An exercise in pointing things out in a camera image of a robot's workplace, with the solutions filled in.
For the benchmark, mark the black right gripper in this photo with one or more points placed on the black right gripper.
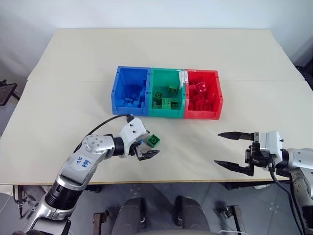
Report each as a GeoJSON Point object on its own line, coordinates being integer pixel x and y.
{"type": "Point", "coordinates": [258, 157]}

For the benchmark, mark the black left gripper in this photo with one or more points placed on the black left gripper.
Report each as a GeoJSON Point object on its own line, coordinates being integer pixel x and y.
{"type": "Point", "coordinates": [135, 149]}

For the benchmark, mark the green toy building block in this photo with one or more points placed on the green toy building block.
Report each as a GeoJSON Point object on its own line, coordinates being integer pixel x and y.
{"type": "Point", "coordinates": [175, 105]}
{"type": "Point", "coordinates": [155, 105]}
{"type": "Point", "coordinates": [166, 102]}
{"type": "Point", "coordinates": [154, 140]}
{"type": "Point", "coordinates": [173, 89]}
{"type": "Point", "coordinates": [158, 95]}

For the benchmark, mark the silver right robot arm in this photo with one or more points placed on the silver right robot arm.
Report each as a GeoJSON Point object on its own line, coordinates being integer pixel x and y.
{"type": "Point", "coordinates": [302, 169]}

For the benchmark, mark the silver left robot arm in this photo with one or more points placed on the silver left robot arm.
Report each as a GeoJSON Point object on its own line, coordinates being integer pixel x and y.
{"type": "Point", "coordinates": [75, 166]}

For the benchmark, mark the blue toy building block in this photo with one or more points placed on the blue toy building block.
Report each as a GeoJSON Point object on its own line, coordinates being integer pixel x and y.
{"type": "Point", "coordinates": [140, 94]}
{"type": "Point", "coordinates": [137, 104]}
{"type": "Point", "coordinates": [127, 102]}

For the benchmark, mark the red plastic bin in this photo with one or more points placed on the red plastic bin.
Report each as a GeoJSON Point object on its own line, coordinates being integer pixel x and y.
{"type": "Point", "coordinates": [217, 102]}

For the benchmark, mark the red toy building block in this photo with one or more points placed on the red toy building block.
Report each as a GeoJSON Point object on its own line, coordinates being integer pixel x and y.
{"type": "Point", "coordinates": [201, 86]}
{"type": "Point", "coordinates": [192, 89]}
{"type": "Point", "coordinates": [203, 106]}

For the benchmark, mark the blue plastic bin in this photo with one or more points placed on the blue plastic bin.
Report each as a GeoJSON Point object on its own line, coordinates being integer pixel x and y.
{"type": "Point", "coordinates": [119, 85]}

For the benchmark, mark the green plastic bin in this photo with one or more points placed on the green plastic bin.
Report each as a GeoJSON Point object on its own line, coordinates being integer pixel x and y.
{"type": "Point", "coordinates": [159, 78]}

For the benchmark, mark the dark rounded shape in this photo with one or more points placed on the dark rounded shape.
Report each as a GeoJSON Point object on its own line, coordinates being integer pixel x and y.
{"type": "Point", "coordinates": [130, 215]}

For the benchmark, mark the white paper label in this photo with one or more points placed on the white paper label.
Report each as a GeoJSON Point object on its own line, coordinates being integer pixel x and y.
{"type": "Point", "coordinates": [182, 78]}

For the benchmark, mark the black folding stand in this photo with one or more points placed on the black folding stand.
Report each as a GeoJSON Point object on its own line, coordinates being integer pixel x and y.
{"type": "Point", "coordinates": [7, 93]}

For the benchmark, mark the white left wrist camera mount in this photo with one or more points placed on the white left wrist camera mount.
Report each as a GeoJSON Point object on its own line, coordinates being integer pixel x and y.
{"type": "Point", "coordinates": [133, 131]}

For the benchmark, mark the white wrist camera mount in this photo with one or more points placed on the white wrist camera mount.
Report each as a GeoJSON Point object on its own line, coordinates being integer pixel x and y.
{"type": "Point", "coordinates": [272, 143]}
{"type": "Point", "coordinates": [133, 131]}

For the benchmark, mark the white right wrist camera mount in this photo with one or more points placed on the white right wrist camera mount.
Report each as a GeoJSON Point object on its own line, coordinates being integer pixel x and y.
{"type": "Point", "coordinates": [272, 143]}

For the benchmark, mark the brown metal frame bar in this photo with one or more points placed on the brown metal frame bar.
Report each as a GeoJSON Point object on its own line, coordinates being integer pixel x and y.
{"type": "Point", "coordinates": [99, 221]}
{"type": "Point", "coordinates": [238, 220]}

